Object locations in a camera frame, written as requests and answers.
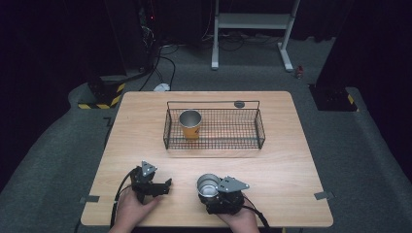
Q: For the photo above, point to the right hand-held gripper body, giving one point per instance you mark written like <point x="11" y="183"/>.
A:
<point x="226" y="194"/>

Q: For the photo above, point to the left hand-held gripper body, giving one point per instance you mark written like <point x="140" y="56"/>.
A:
<point x="145" y="185"/>

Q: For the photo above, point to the silver metal cup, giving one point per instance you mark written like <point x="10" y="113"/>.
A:
<point x="207" y="186"/>

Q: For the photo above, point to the orange metal cup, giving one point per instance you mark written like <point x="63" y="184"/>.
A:
<point x="190" y="125"/>

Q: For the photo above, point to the person's left hand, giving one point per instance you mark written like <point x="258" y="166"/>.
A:
<point x="132" y="212"/>

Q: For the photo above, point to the person's right hand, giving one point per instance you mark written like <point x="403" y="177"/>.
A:
<point x="238" y="221"/>

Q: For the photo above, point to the grey tape piece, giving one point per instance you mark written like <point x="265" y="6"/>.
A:
<point x="91" y="198"/>
<point x="324" y="195"/>

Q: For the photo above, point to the round grey disc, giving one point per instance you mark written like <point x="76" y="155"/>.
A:
<point x="239" y="104"/>

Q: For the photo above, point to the white power adapter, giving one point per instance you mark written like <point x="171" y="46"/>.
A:
<point x="162" y="87"/>

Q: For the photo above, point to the black yellow striped stand base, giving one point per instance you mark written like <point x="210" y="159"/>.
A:
<point x="333" y="98"/>
<point x="103" y="93"/>

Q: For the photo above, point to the small red object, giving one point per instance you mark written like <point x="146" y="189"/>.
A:
<point x="299" y="72"/>

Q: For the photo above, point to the dark equipment rack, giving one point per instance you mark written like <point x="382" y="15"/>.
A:
<point x="142" y="32"/>

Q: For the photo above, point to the white metal stand frame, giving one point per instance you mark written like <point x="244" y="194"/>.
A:
<point x="253" y="21"/>

